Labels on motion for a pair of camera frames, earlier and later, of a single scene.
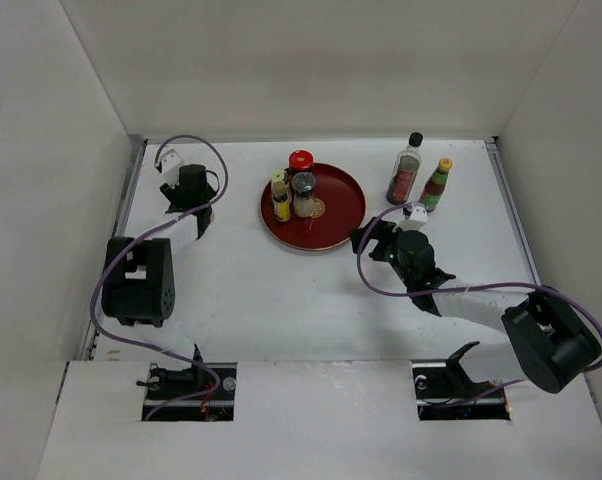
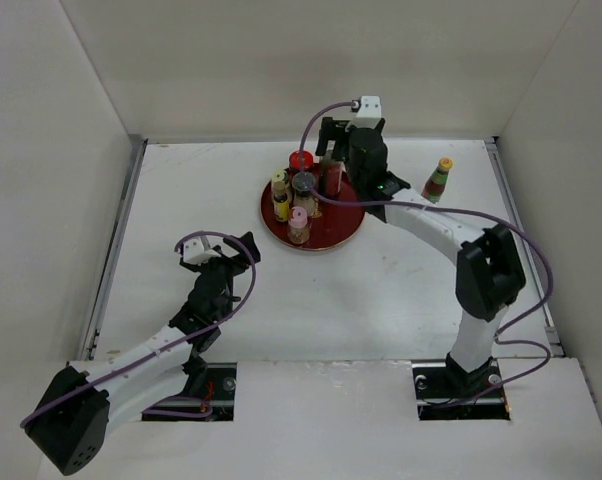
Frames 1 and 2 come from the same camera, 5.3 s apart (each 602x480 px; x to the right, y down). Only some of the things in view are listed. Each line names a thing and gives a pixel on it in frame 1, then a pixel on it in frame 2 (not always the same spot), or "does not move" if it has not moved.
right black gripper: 383,231 -> 334,131
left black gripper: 173,192 -> 238,262
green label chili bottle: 435,185 does not move
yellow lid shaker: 278,180 does not move
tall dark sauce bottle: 406,171 -> 330,177
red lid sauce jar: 301,161 does not move
